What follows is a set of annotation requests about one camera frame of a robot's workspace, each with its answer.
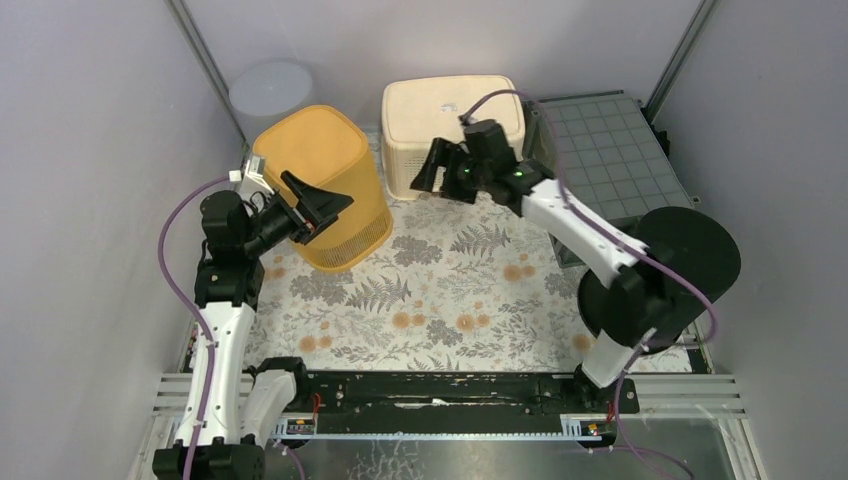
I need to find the small circuit board left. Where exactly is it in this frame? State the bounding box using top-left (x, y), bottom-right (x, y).
top-left (285, 419), bottom-right (315, 436)

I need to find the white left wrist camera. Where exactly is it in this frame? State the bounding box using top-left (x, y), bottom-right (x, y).
top-left (228, 153), bottom-right (275, 200)

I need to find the floral patterned table mat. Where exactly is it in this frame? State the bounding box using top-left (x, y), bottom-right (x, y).
top-left (244, 197), bottom-right (596, 372)

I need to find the black cloth bundle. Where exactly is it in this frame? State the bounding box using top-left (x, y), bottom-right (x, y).
top-left (650, 124), bottom-right (671, 158)

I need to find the white slotted cable duct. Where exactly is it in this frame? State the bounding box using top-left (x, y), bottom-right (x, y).
top-left (271, 410), bottom-right (617, 446)

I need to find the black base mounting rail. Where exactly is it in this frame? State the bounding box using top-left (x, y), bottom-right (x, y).
top-left (274, 371), bottom-right (640, 428)

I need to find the grey round plastic bin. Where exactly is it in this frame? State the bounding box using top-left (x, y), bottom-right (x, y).
top-left (229, 61), bottom-right (316, 145)

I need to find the grey plastic storage bin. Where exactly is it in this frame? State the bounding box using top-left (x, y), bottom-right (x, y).
top-left (522, 90), bottom-right (693, 234)

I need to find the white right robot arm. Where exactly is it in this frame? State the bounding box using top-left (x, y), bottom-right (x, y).
top-left (410, 120), bottom-right (676, 412)

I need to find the black round plastic bin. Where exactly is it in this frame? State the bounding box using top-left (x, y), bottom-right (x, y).
top-left (577, 206), bottom-right (741, 354)

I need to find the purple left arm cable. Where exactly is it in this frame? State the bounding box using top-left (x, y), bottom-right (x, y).
top-left (156, 175), bottom-right (233, 480)

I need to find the yellow bin with black liner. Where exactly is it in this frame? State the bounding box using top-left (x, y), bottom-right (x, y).
top-left (252, 105), bottom-right (393, 273)

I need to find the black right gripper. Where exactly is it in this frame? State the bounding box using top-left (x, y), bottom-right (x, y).
top-left (409, 138), bottom-right (490, 206)

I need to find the cream perforated plastic basket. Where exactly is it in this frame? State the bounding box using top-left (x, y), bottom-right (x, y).
top-left (381, 75), bottom-right (514, 201)

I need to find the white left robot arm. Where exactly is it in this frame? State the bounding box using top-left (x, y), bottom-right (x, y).
top-left (152, 171), bottom-right (354, 479)

